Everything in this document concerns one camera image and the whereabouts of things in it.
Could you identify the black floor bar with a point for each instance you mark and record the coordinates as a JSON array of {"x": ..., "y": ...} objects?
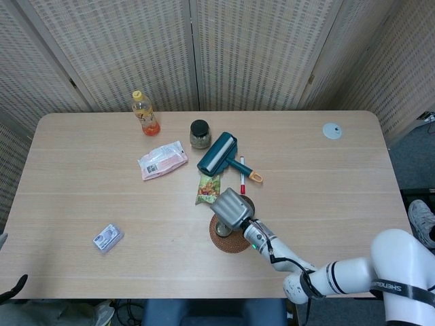
[{"x": 418, "y": 193}]

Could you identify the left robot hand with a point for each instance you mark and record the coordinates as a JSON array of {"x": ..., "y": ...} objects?
[{"x": 15, "y": 288}]

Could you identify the orange drink bottle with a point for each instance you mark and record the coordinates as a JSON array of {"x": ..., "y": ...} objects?
[{"x": 147, "y": 117}]

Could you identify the black teapot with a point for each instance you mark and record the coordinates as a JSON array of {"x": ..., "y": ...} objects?
[{"x": 251, "y": 205}]

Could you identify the grey sneaker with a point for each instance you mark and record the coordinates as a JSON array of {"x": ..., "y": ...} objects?
[{"x": 103, "y": 312}]

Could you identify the clear plastic tissue pack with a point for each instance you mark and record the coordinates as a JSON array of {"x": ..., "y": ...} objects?
[{"x": 108, "y": 237}]

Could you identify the teal lint roller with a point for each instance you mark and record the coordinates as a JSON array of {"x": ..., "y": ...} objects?
[{"x": 215, "y": 154}]

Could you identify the round woven rattan coaster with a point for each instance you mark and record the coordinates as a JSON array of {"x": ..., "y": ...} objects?
[{"x": 224, "y": 244}]

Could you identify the grey cloth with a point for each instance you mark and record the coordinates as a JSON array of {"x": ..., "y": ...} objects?
[{"x": 51, "y": 314}]

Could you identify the pink and white packet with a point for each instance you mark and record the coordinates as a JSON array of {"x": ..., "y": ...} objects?
[{"x": 161, "y": 161}]

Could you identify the blue chair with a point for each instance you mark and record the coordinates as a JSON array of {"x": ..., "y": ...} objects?
[{"x": 214, "y": 312}]

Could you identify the green snack bag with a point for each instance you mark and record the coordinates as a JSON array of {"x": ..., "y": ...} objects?
[{"x": 206, "y": 188}]

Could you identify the white power strip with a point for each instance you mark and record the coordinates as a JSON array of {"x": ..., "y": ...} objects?
[{"x": 426, "y": 116}]

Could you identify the red and white marker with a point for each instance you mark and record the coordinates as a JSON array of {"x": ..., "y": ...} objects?
[{"x": 242, "y": 176}]

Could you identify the glass jar with black lid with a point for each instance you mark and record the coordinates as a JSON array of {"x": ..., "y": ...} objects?
[{"x": 200, "y": 132}]

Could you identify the small metal cup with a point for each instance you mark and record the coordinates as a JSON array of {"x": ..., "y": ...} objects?
[{"x": 224, "y": 231}]

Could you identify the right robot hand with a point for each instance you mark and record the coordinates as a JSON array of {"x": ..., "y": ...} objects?
[{"x": 231, "y": 208}]

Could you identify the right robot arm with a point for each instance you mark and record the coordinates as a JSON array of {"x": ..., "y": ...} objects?
[{"x": 391, "y": 265}]

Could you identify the woven folding screen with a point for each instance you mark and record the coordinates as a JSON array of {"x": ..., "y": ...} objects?
[{"x": 136, "y": 51}]

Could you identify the white sneaker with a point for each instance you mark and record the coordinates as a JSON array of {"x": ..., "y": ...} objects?
[{"x": 421, "y": 217}]

